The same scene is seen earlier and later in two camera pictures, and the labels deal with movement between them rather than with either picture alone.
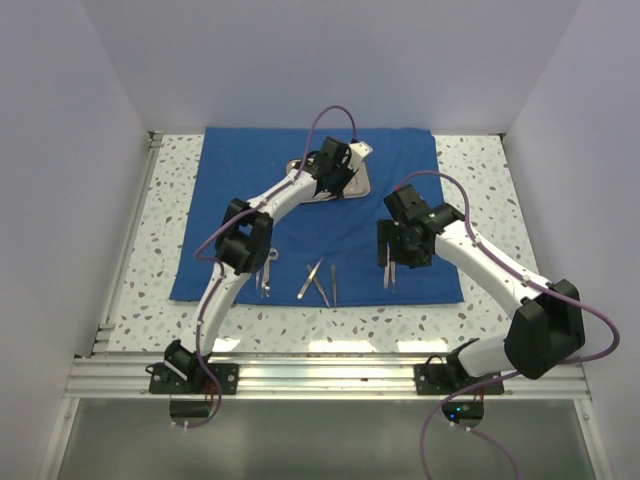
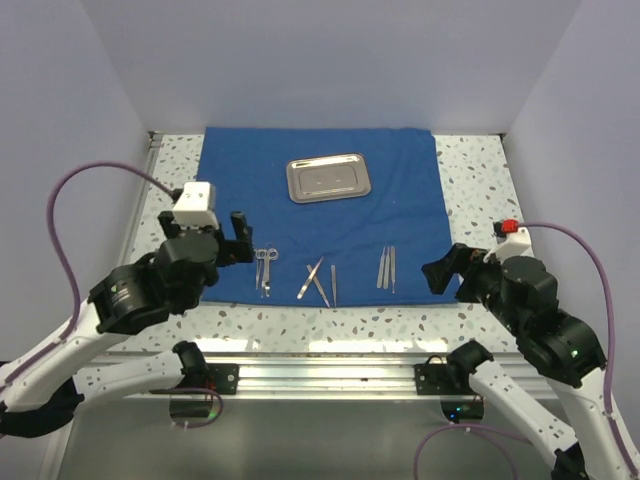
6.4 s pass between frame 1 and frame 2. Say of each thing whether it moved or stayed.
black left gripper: moved
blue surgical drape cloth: stayed
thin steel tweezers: stayed
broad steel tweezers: stayed
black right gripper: moved
